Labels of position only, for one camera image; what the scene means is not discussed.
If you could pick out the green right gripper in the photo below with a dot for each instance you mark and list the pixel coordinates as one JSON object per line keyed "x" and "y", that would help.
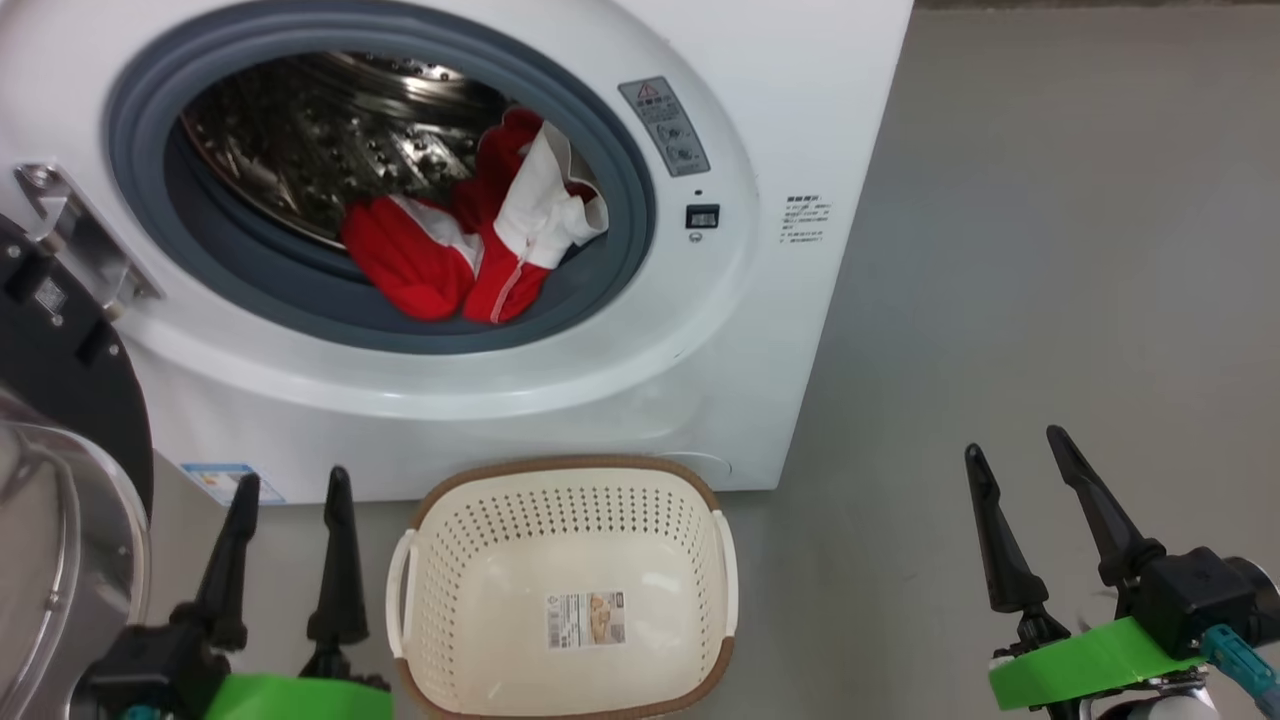
{"x": 1085, "y": 665}

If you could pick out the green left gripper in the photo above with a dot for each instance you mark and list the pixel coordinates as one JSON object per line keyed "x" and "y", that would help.
{"x": 300, "y": 700}

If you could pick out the dark round glass washer door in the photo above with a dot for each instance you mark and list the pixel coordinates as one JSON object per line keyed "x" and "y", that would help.
{"x": 60, "y": 400}

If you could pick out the red and white garment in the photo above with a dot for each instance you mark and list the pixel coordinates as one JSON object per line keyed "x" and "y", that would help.
{"x": 415, "y": 265}

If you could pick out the grey rubber door seal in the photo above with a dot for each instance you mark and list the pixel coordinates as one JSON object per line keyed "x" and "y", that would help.
{"x": 250, "y": 285}

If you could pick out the cream perforated laundry basket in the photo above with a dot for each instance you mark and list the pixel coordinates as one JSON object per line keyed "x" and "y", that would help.
{"x": 570, "y": 540}

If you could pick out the basket product label sticker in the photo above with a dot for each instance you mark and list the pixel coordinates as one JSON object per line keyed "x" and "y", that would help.
{"x": 586, "y": 618}

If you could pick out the white front-load washing machine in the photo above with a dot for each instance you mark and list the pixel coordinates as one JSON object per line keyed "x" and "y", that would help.
{"x": 760, "y": 330}

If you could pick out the black door lock latch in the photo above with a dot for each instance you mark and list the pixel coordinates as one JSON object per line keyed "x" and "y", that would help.
{"x": 702, "y": 216}

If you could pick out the blue energy label sticker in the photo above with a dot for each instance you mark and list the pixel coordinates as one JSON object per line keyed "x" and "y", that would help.
{"x": 215, "y": 482}

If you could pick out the stainless steel washer drum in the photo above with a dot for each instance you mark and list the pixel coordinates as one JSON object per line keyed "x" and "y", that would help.
{"x": 320, "y": 140}

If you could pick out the grey warning label plate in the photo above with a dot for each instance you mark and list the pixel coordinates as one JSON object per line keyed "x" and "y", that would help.
{"x": 665, "y": 125}

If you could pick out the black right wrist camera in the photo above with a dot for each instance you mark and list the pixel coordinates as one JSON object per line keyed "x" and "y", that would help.
{"x": 1200, "y": 595}

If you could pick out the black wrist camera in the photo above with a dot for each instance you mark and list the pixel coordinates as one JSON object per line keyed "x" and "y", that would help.
{"x": 150, "y": 665}
{"x": 1200, "y": 595}

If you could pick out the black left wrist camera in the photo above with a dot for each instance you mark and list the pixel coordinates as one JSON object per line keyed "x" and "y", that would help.
{"x": 150, "y": 665}

